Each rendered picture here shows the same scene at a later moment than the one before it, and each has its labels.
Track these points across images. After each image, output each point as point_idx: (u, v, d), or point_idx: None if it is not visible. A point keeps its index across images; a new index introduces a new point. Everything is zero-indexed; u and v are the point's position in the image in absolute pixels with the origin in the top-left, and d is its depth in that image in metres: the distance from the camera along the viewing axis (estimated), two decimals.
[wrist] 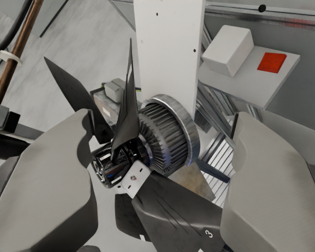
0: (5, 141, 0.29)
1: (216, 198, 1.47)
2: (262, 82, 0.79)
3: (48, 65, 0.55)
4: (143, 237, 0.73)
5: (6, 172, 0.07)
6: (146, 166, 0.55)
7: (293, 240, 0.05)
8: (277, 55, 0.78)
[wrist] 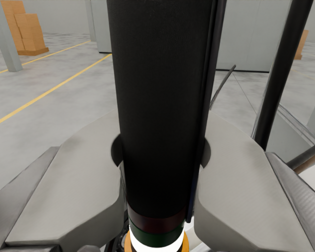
0: None
1: None
2: None
3: (228, 76, 0.37)
4: None
5: (46, 160, 0.07)
6: None
7: (261, 227, 0.05)
8: None
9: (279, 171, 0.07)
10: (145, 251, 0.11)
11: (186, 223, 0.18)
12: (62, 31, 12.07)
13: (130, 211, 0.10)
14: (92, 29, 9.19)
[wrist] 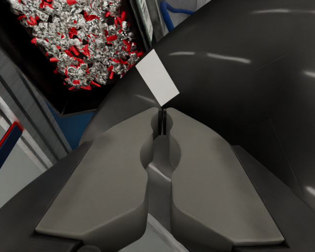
0: None
1: None
2: None
3: None
4: None
5: (79, 154, 0.08)
6: None
7: (234, 221, 0.05)
8: None
9: (245, 163, 0.07)
10: None
11: None
12: None
13: None
14: None
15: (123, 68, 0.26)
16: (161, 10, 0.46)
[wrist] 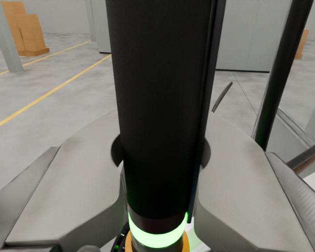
0: None
1: None
2: None
3: None
4: None
5: (46, 160, 0.07)
6: None
7: (261, 227, 0.05)
8: None
9: (279, 172, 0.07)
10: (146, 251, 0.11)
11: (186, 223, 0.18)
12: (63, 31, 12.08)
13: (131, 211, 0.10)
14: (93, 29, 9.20)
15: None
16: None
